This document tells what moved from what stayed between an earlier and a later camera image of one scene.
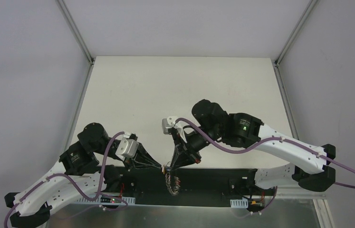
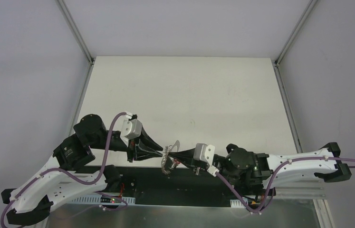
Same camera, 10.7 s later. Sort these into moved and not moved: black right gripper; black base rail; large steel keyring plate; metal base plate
Moved: large steel keyring plate; black right gripper
Not moved: black base rail; metal base plate
